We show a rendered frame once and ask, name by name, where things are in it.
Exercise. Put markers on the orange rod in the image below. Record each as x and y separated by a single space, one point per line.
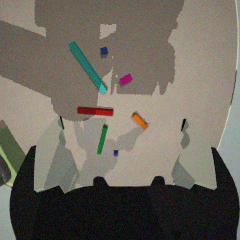
136 117

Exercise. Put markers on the magenta rod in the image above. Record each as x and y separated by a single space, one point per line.
126 79

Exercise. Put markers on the red rod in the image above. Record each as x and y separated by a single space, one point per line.
95 111

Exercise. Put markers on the green rod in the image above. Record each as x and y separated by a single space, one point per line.
102 139

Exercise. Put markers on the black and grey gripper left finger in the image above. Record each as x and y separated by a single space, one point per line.
47 172

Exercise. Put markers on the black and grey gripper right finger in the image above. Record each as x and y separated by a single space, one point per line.
200 168

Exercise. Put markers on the turquoise rod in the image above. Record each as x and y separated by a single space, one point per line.
78 53

